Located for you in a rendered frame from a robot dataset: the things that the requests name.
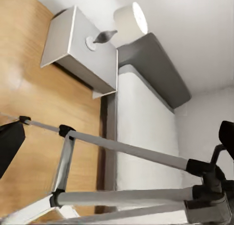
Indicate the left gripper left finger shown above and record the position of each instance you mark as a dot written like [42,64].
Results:
[12,136]

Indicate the bed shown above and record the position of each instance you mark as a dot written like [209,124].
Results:
[140,114]

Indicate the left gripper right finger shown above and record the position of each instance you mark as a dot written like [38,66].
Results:
[226,136]

